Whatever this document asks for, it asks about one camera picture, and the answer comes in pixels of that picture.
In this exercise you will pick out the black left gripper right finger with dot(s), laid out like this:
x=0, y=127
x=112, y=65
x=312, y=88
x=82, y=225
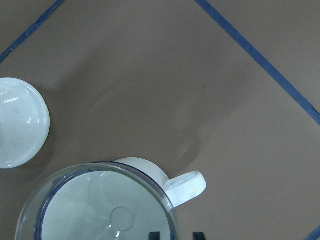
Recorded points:
x=198, y=236

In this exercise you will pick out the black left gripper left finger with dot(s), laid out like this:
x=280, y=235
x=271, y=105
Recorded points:
x=156, y=235

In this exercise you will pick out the clear glass funnel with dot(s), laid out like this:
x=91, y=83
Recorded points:
x=98, y=201

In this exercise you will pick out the white mug lid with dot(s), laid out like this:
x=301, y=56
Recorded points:
x=24, y=122

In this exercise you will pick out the white enamel mug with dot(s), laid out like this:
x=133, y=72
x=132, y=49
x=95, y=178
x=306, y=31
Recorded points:
x=179, y=190

